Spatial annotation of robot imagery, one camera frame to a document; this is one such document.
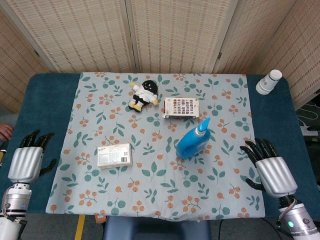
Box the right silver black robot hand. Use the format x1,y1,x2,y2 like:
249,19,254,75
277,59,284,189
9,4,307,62
239,137,299,200

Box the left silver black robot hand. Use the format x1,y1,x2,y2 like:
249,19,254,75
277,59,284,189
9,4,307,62
7,129,58,185

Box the white tissue pack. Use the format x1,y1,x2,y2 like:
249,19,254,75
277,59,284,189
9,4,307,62
96,142,133,170

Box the white box with picture grid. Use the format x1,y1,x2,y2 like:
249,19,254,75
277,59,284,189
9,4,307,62
161,96,201,120

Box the floral tablecloth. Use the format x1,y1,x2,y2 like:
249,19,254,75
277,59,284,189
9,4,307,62
45,71,266,221

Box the person's hand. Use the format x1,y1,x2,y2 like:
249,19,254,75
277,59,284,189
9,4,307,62
0,123,14,141

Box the teal table cover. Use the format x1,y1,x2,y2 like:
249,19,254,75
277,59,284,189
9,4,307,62
0,72,307,221

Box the green patterned mat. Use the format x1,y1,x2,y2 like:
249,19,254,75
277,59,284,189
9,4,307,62
295,98,320,127

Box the blue detergent pump bottle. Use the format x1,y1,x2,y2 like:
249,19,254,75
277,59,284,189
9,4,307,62
175,117,212,159

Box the orange tag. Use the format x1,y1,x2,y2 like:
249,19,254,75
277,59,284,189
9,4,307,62
96,209,107,223

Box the stack of white paper cups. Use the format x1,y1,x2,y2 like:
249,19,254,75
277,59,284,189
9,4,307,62
255,69,283,95

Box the blue chair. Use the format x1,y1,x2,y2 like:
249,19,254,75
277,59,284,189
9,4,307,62
102,215,211,240

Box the black white plush doll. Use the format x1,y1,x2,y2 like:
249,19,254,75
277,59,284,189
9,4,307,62
128,79,159,112

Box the woven folding screen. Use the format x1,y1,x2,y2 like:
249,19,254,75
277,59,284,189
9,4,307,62
0,0,320,113

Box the black cable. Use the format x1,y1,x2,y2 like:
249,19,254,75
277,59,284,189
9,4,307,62
216,219,224,240

